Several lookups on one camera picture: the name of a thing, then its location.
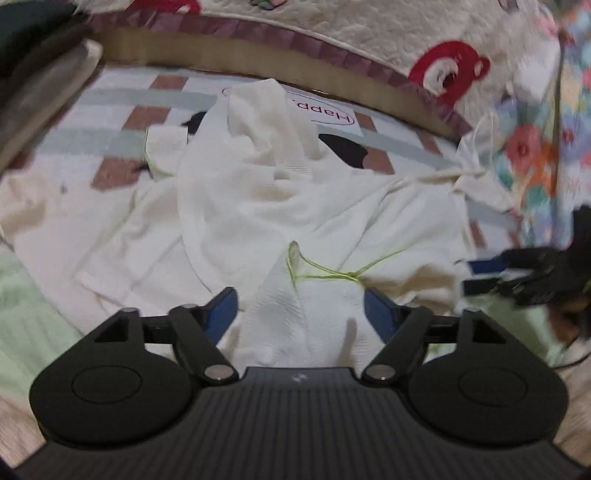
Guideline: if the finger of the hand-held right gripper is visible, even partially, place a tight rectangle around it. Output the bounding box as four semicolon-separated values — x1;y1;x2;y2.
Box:
466;255;514;276
463;276;522;296

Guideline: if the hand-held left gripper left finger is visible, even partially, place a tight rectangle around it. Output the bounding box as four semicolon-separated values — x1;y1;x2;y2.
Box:
95;287;240;385

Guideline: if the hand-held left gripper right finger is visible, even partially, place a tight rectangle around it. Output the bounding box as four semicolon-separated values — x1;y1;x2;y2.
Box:
361;288;506;386

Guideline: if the white waffle-knit shirt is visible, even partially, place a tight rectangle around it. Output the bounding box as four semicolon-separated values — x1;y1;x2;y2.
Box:
0;78;514;370

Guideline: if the floral patchwork blanket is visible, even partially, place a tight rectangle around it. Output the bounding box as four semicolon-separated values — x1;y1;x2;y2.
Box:
489;0;591;252

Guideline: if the cream fleece clothing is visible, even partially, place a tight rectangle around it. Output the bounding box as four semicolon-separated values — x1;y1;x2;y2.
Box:
0;353;591;468

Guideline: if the checked printed blanket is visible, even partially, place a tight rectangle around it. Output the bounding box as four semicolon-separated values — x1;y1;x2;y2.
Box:
14;65;522;250

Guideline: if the quilted cover with red print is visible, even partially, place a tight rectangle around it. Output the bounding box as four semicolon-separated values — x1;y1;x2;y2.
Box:
88;0;566;137

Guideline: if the tan mattress side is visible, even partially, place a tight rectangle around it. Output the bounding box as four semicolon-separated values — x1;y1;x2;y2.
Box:
102;27;462;136

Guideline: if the black cable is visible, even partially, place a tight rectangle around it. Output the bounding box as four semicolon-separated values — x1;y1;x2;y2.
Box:
549;342;591;370

